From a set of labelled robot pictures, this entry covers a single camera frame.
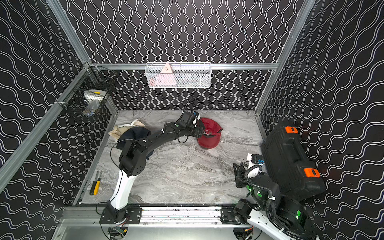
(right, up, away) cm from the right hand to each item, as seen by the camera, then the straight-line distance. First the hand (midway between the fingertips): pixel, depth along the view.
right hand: (237, 163), depth 65 cm
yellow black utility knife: (-74, -19, +17) cm, 78 cm away
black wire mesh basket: (-82, +47, +28) cm, 99 cm away
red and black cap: (-6, +10, +39) cm, 40 cm away
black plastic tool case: (+25, -6, -1) cm, 26 cm away
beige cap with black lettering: (-65, +14, +27) cm, 72 cm away
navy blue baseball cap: (-57, +11, +26) cm, 64 cm away
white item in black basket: (-73, +31, +17) cm, 82 cm away
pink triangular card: (-36, +46, +26) cm, 63 cm away
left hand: (-15, +15, +29) cm, 36 cm away
